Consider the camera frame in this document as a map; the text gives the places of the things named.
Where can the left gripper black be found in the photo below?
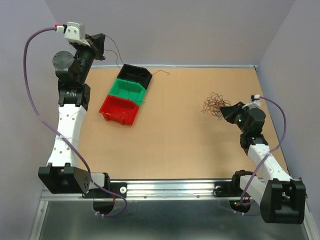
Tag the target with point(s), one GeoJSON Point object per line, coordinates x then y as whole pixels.
{"type": "Point", "coordinates": [96, 45]}

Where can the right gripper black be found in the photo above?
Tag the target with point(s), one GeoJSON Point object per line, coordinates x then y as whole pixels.
{"type": "Point", "coordinates": [229, 111]}

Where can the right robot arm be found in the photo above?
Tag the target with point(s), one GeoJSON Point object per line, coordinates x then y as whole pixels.
{"type": "Point", "coordinates": [281, 198]}

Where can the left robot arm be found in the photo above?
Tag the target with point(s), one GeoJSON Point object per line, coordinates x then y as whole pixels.
{"type": "Point", "coordinates": [62, 174]}

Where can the black plastic bin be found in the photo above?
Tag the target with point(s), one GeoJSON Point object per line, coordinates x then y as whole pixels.
{"type": "Point", "coordinates": [135, 74]}

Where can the green plastic bin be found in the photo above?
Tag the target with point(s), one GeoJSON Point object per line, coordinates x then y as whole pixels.
{"type": "Point", "coordinates": [129, 90]}

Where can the red plastic bin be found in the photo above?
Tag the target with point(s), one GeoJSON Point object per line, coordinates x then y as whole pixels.
{"type": "Point", "coordinates": [120, 110]}

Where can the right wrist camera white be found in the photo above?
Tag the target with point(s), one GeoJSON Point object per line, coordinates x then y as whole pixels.
{"type": "Point", "coordinates": [255, 102]}

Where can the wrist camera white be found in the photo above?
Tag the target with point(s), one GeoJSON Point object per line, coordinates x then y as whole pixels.
{"type": "Point", "coordinates": [72, 31]}
{"type": "Point", "coordinates": [255, 102]}

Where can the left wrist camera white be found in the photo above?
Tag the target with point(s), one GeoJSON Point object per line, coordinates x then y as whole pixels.
{"type": "Point", "coordinates": [72, 31]}

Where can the aluminium mounting rail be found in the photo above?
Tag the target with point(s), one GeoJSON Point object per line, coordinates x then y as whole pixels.
{"type": "Point", "coordinates": [153, 190]}

